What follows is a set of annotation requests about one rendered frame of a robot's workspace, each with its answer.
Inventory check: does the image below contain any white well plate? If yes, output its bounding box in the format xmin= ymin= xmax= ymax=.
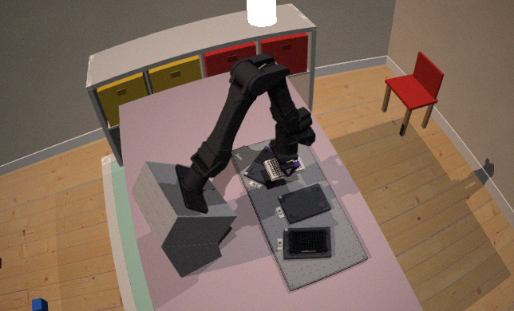
xmin=263 ymin=158 xmax=306 ymax=181

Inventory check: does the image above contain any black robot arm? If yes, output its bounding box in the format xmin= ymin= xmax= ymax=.
xmin=176 ymin=53 xmax=316 ymax=214

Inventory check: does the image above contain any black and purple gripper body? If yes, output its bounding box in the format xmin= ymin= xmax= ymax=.
xmin=271 ymin=139 xmax=299 ymax=170

